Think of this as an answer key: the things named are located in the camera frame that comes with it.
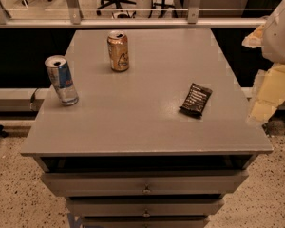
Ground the top grey drawer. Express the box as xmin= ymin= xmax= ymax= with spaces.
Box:
xmin=42 ymin=170 xmax=248 ymax=197

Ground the gold soda can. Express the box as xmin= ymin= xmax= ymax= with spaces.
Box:
xmin=107 ymin=30 xmax=129 ymax=72

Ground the middle grey drawer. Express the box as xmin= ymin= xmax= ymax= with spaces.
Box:
xmin=66 ymin=199 xmax=224 ymax=218

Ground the grey drawer cabinet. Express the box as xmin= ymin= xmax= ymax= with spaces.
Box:
xmin=20 ymin=28 xmax=275 ymax=228

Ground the black rxbar chocolate wrapper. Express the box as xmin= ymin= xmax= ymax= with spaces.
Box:
xmin=180 ymin=83 xmax=213 ymax=117

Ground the metal railing frame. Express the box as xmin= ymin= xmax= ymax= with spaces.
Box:
xmin=0 ymin=0 xmax=273 ymax=29

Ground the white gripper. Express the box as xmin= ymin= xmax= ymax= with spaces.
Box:
xmin=242 ymin=0 xmax=285 ymax=125

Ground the grey drawer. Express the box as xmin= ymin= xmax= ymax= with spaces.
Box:
xmin=66 ymin=199 xmax=224 ymax=218
xmin=42 ymin=170 xmax=248 ymax=197
xmin=82 ymin=217 xmax=209 ymax=228

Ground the black cable on ledge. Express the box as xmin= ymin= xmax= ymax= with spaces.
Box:
xmin=29 ymin=87 xmax=42 ymax=112

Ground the blue silver redbull can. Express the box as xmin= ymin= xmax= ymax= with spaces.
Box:
xmin=45 ymin=55 xmax=79 ymax=105

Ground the bottom grey drawer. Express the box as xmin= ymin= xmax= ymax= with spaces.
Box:
xmin=82 ymin=217 xmax=209 ymax=228

